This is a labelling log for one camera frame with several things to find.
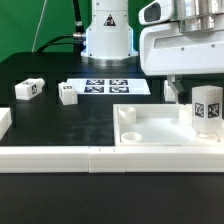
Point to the white square tabletop part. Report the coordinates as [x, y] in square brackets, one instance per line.
[158, 124]

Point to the white left fence wall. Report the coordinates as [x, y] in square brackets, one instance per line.
[5, 121]

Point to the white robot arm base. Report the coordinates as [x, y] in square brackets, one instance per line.
[109, 38]

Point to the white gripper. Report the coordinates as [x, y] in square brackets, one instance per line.
[182, 37]

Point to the white front fence wall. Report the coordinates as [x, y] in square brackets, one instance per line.
[111, 159]

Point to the white fence wall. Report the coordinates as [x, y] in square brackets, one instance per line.
[111, 159]
[5, 121]

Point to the white marker tag sheet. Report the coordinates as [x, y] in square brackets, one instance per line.
[113, 86]

